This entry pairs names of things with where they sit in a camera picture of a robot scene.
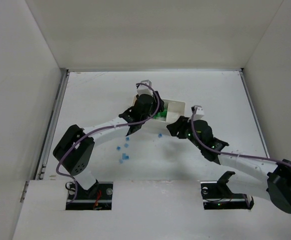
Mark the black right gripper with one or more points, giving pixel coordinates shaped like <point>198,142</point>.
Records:
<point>179,127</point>

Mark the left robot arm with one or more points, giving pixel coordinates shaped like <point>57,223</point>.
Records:
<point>74,150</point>

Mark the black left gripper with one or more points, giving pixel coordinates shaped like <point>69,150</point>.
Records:
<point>158,110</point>

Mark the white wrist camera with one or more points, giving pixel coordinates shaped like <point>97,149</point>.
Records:
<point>198,112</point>
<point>143,88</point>

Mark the white three-compartment plastic container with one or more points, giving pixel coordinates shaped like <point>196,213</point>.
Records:
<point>175,109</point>

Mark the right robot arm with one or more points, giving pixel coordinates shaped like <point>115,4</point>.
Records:
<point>262,177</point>

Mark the green lego brick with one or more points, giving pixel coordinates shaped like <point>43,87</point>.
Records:
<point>162,114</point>

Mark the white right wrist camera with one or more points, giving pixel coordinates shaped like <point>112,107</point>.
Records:
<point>198,112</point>

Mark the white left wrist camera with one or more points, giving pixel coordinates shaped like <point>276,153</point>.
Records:
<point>143,88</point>

